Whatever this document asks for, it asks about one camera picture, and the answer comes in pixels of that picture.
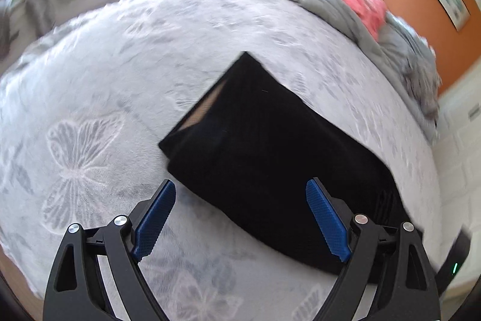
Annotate black pants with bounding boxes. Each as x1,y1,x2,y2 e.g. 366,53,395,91
159,53,409,274

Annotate grey crumpled duvet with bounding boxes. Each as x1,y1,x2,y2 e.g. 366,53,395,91
290,0,441,143

